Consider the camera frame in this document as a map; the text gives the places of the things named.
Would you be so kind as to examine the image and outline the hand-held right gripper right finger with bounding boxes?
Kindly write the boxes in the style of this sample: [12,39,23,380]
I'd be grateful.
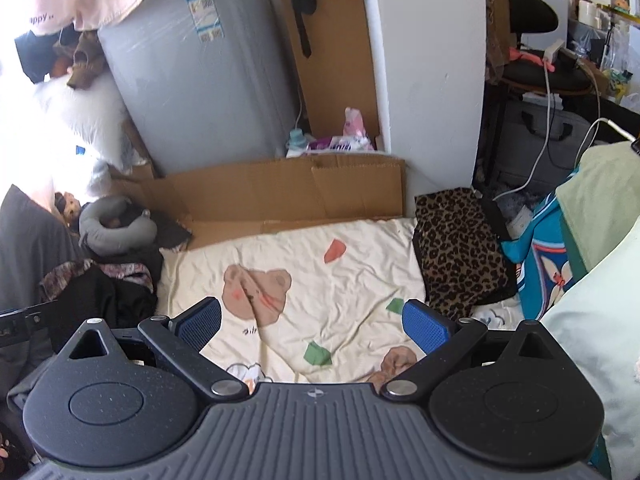
[381,299,556,402]

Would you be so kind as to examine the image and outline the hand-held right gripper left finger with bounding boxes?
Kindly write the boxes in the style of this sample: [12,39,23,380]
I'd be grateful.
[67,296,249,402]

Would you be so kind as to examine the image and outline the leopard print pants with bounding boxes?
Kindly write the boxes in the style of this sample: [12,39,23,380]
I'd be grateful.
[414,187,518,318]

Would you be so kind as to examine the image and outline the black clothes pile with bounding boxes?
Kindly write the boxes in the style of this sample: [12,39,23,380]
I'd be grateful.
[47,247,166,351]

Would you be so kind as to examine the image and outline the grey denim cloth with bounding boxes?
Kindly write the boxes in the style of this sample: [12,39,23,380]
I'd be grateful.
[5,347,71,411]

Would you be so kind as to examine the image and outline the floral patterned cloth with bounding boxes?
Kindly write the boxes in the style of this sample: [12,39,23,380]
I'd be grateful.
[40,260,153,301]

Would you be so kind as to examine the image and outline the dark grey pillow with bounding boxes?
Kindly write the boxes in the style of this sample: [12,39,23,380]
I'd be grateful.
[0,185,83,311]

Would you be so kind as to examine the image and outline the dark cloth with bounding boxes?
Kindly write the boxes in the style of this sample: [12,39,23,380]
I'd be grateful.
[122,207,193,251]

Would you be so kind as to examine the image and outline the cream printed blanket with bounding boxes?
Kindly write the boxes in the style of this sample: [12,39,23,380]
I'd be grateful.
[157,217,523,386]

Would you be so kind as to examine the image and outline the grey neck pillow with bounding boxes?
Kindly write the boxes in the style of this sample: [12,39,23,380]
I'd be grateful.
[77,195,158,256]

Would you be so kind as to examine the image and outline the small plush toy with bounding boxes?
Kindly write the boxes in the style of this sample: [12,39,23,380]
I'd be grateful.
[54,191,83,233]

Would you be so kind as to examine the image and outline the brown cardboard box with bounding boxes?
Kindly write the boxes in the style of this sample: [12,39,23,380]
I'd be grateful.
[107,0,408,251]

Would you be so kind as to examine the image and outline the blue printed cloth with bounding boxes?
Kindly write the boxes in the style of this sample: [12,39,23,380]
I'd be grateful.
[500,170,583,321]

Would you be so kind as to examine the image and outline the pale mint pillow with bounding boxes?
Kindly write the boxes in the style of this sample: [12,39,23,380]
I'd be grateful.
[540,220,640,461]

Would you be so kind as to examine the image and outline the purple printed packet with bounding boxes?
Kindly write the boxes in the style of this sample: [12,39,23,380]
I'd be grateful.
[307,135,376,153]

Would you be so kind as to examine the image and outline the light blue bottle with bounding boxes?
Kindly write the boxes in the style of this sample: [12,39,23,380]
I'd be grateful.
[286,129,311,158]

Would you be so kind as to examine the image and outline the grey laptop bag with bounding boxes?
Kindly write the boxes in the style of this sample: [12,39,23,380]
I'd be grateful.
[492,100,596,193]

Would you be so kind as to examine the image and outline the pink tissue packet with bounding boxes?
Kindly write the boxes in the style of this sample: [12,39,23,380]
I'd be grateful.
[342,107,371,141]

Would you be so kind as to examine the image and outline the green bedding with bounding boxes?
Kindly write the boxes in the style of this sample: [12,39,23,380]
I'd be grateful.
[555,142,640,271]

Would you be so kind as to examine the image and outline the white fluffy pillow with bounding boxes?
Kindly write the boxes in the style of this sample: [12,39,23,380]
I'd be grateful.
[32,70,133,171]

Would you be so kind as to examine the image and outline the grey plastic-wrapped appliance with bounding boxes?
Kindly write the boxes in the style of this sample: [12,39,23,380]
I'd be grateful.
[97,0,303,178]

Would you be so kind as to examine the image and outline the brown plush toy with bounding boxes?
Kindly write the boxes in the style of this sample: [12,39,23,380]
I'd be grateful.
[52,30,108,91]

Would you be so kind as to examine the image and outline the pink cloth strip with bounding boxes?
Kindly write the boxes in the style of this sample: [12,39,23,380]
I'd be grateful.
[507,47,558,73]

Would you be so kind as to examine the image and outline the white power adapter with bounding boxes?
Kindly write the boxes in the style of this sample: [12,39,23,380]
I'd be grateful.
[542,40,578,63]

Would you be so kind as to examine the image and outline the black office chair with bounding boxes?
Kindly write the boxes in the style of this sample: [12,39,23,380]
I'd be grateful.
[485,0,601,96]

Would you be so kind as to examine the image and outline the black hanging strap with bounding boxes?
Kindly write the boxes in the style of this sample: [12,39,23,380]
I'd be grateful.
[285,0,318,58]

